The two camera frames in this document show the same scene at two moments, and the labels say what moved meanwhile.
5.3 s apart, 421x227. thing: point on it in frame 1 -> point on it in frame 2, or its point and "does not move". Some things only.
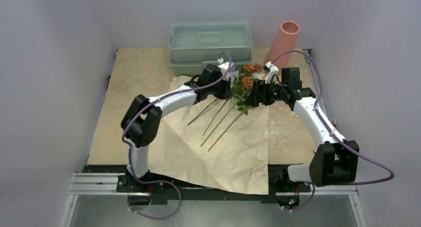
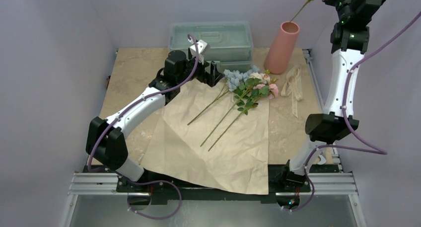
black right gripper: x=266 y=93 -> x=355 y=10
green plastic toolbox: x=192 y=45 does not move
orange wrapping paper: x=213 y=145 does not move
